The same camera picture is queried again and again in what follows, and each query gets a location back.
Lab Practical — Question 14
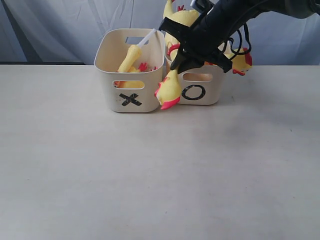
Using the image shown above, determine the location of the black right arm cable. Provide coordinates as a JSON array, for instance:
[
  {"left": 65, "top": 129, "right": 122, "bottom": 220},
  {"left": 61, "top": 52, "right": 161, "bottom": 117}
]
[{"left": 219, "top": 22, "right": 252, "bottom": 60}]

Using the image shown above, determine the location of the whole rubber chicken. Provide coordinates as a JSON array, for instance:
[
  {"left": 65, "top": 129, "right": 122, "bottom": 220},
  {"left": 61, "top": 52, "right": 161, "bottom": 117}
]
[
  {"left": 154, "top": 0, "right": 199, "bottom": 110},
  {"left": 204, "top": 47, "right": 253, "bottom": 76}
]

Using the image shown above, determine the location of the white backdrop curtain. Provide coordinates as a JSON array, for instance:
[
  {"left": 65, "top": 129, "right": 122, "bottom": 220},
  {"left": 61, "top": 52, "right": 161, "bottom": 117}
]
[{"left": 0, "top": 0, "right": 320, "bottom": 65}]

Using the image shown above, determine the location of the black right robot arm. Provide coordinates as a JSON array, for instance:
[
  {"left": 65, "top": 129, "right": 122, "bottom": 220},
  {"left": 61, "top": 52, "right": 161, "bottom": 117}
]
[{"left": 159, "top": 0, "right": 320, "bottom": 73}]

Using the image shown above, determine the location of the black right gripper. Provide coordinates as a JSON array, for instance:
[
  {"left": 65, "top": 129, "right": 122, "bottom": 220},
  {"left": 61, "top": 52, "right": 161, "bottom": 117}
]
[{"left": 158, "top": 4, "right": 240, "bottom": 73}]

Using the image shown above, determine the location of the broken chicken head with tube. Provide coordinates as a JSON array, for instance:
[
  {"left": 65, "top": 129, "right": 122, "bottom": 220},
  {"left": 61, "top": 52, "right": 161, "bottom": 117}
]
[{"left": 117, "top": 29, "right": 156, "bottom": 73}]

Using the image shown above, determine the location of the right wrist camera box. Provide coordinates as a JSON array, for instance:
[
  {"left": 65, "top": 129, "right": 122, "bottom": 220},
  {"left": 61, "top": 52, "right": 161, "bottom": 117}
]
[{"left": 190, "top": 0, "right": 215, "bottom": 13}]

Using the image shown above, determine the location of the cream bin with O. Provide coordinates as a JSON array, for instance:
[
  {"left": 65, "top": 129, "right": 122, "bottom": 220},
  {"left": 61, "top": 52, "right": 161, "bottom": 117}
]
[{"left": 177, "top": 62, "right": 225, "bottom": 106}]

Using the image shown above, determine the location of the cream bin with X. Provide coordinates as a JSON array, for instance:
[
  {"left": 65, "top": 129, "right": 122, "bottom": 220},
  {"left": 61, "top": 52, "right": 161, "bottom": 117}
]
[{"left": 94, "top": 28, "right": 165, "bottom": 113}]

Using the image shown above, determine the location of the headless yellow chicken body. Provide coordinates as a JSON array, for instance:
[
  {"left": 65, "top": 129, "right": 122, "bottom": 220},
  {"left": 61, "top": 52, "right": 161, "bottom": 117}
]
[{"left": 113, "top": 62, "right": 158, "bottom": 89}]

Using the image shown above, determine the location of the whole rubber chicken front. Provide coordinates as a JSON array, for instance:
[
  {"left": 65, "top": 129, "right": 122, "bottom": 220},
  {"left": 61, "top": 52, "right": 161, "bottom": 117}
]
[{"left": 204, "top": 47, "right": 253, "bottom": 76}]

